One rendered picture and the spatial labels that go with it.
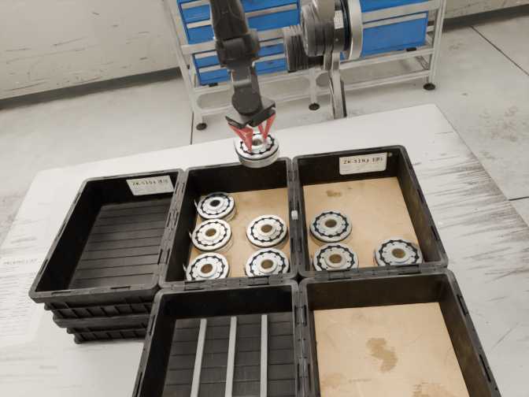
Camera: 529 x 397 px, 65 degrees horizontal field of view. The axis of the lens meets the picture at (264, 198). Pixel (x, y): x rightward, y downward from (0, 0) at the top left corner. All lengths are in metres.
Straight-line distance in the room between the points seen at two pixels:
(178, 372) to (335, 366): 0.32
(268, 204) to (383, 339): 0.47
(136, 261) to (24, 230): 0.60
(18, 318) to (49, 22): 2.88
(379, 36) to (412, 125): 1.40
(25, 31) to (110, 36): 0.64
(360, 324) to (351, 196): 0.38
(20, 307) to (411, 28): 2.61
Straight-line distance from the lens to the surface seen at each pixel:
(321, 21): 1.24
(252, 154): 0.98
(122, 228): 1.24
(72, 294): 1.01
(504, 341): 1.11
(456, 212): 1.32
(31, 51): 4.06
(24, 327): 1.35
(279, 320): 0.93
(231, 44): 0.85
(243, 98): 0.82
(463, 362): 0.88
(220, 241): 1.05
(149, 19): 3.70
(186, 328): 0.97
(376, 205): 1.12
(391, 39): 3.00
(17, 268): 1.52
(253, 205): 1.15
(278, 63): 2.88
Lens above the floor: 1.63
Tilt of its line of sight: 43 degrees down
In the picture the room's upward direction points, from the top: 11 degrees counter-clockwise
